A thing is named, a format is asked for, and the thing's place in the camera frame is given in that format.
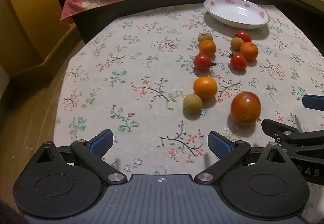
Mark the tan longan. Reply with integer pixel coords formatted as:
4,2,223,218
198,33,213,43
230,37,245,51
183,94,203,114

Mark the white plate with pink flowers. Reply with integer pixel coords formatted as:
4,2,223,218
204,0,270,29

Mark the dark bed frame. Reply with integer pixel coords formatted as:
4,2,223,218
73,0,324,43

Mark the yellow wooden cabinet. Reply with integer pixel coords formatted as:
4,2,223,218
0,0,92,80

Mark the floral tablecloth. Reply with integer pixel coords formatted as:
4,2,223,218
53,5,324,224

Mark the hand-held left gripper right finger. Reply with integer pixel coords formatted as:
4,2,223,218
194,131,289,186

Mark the orange mandarin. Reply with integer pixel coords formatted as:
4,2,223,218
193,76,218,100
199,39,216,57
240,42,259,62

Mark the large red tomato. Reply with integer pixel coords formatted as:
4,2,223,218
230,91,262,127

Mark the small red tomato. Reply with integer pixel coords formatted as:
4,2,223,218
194,53,218,71
229,53,247,71
235,31,252,43

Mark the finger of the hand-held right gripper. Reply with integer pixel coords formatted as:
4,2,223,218
302,94,324,109
261,119,324,155

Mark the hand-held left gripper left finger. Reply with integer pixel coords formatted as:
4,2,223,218
35,129,128,185

